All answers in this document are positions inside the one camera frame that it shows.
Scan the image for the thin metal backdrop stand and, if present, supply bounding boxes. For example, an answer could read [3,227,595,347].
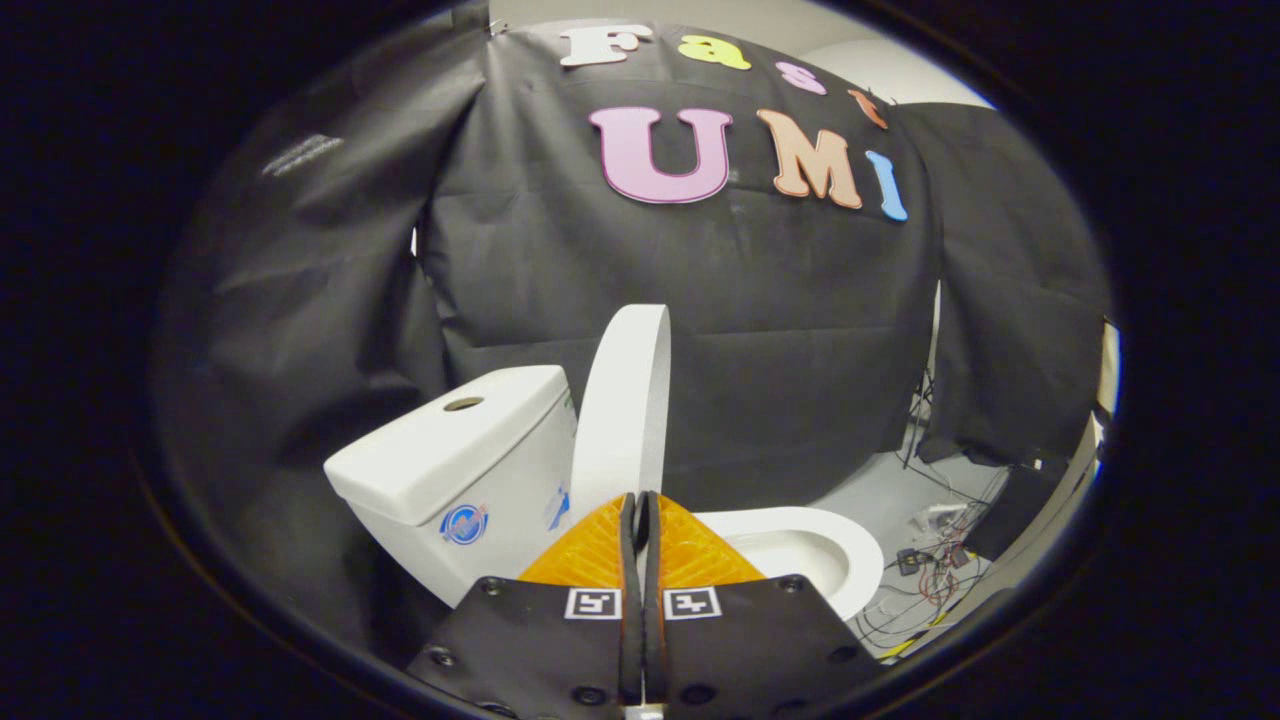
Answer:
[900,280,943,471]

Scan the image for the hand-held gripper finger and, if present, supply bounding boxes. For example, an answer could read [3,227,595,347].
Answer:
[405,490,644,720]
[643,490,886,720]

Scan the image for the tangle of floor cables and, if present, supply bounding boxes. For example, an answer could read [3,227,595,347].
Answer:
[850,480,1001,661]

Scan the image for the white toilet tank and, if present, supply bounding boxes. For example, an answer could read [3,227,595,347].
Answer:
[323,365,581,609]

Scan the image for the black backdrop cloth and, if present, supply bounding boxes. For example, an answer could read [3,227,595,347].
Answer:
[150,10,1113,661]

